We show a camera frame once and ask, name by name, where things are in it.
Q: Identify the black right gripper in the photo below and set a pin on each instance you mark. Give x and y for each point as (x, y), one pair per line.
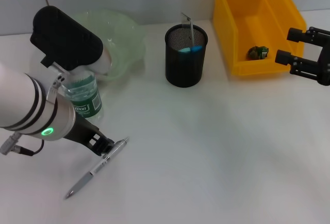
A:
(325, 66)

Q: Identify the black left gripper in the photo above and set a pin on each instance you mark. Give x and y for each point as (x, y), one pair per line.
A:
(82, 133)

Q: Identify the silver pen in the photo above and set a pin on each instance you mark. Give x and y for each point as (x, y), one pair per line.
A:
(87, 177)

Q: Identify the green plastic wrapper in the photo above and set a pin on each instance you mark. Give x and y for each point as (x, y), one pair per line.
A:
(256, 53)

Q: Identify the clear water bottle green label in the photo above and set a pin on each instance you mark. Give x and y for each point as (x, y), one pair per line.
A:
(85, 97)

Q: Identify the blue scissors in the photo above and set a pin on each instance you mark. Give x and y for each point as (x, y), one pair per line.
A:
(196, 49)

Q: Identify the transparent plastic ruler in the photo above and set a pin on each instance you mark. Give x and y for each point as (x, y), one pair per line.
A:
(187, 21)

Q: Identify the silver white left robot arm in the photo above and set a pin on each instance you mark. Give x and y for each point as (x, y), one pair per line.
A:
(25, 100)

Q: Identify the black mesh pen holder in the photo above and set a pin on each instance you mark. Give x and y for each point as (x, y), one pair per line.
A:
(185, 71)

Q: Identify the green glass fruit bowl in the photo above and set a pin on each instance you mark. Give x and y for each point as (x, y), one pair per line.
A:
(123, 33)

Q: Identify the yellow plastic bin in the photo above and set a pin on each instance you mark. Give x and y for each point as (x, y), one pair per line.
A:
(232, 15)

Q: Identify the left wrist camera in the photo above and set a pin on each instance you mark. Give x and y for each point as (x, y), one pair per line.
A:
(67, 40)

